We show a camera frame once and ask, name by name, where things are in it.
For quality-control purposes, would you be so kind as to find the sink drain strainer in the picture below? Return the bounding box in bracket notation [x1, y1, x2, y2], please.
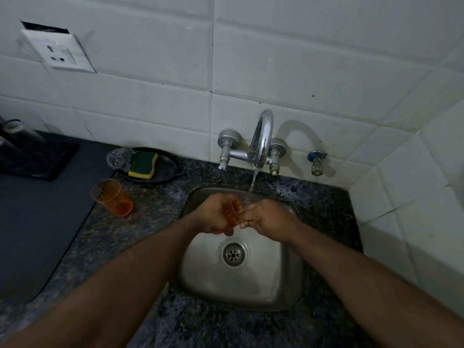
[223, 242, 246, 266]

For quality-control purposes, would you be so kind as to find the dark blue counter mat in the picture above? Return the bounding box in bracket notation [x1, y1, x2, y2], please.
[0, 132, 117, 305]

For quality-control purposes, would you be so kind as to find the white wall socket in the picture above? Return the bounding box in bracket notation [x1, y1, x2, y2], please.
[21, 21, 96, 74]

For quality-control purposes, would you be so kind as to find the black square mat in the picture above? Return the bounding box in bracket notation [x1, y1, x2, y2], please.
[0, 131, 80, 182]

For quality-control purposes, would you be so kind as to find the green and yellow sponge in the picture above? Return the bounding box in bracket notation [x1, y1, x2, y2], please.
[128, 151, 159, 179]

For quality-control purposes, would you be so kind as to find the blue-capped angle valve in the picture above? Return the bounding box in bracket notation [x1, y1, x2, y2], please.
[308, 151, 327, 176]

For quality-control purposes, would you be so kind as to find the person's left forearm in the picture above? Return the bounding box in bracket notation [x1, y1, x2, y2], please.
[0, 216, 201, 348]

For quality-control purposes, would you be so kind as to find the chrome wall faucet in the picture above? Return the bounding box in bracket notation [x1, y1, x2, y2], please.
[217, 109, 287, 176]

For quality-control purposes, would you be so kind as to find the person's right forearm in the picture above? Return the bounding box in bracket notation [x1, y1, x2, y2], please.
[289, 223, 464, 348]

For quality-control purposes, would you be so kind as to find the small orange plastic cup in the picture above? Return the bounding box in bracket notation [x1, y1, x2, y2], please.
[222, 196, 244, 229]

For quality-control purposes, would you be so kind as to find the person's left hand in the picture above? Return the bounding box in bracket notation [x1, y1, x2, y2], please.
[193, 193, 243, 237]

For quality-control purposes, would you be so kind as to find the orange plastic tumbler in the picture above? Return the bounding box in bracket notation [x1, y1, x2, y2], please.
[90, 178, 133, 217]

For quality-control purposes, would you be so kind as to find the black oval tray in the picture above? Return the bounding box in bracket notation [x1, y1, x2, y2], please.
[116, 147, 181, 184]

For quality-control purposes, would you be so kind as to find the person's right hand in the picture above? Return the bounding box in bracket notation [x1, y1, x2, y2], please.
[239, 199, 303, 245]

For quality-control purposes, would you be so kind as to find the steel wool scrubber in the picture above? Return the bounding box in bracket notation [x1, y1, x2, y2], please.
[106, 147, 135, 169]

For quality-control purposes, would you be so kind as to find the stainless steel sink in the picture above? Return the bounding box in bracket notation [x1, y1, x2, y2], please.
[175, 187, 305, 311]

